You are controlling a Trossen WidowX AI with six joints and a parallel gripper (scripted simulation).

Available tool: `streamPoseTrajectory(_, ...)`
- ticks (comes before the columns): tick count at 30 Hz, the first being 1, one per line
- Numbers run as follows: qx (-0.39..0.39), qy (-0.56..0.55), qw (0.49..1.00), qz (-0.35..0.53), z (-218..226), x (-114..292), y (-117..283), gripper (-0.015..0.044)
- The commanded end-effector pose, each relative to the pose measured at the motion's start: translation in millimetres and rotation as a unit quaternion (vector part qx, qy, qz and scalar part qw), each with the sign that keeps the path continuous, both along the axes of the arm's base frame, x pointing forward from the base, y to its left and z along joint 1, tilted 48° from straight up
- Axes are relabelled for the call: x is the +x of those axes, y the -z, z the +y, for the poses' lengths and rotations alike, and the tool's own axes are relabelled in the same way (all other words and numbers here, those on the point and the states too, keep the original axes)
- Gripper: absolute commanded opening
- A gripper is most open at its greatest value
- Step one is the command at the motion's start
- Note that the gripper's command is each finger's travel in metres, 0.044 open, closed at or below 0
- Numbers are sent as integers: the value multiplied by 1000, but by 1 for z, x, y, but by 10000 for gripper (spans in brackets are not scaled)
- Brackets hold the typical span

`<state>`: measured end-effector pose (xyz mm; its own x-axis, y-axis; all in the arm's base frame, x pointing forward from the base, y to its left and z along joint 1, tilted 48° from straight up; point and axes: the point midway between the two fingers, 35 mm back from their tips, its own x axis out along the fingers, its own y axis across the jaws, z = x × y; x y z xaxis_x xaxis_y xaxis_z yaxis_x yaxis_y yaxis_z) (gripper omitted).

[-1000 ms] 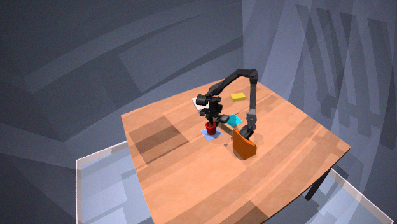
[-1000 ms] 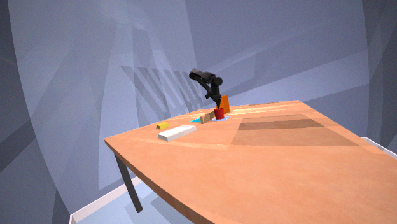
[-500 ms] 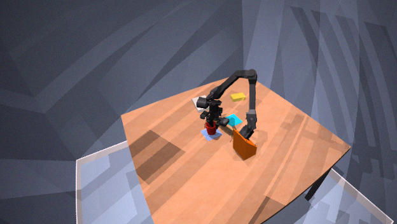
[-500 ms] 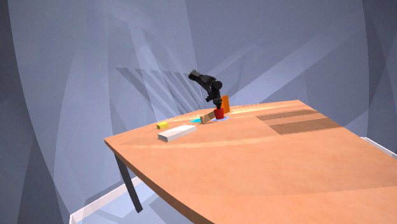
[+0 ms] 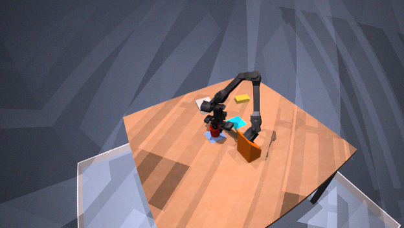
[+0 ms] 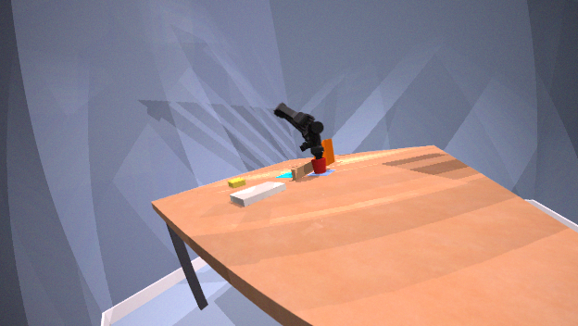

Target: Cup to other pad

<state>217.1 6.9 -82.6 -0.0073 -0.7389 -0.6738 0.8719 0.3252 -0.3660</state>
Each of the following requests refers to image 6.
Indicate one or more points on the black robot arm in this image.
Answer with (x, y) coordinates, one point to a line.
(303, 122)

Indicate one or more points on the yellow flat block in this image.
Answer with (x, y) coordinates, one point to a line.
(237, 182)

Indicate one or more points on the white flat rectangular block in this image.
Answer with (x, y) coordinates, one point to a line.
(252, 195)

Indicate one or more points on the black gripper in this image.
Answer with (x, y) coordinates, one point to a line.
(318, 149)

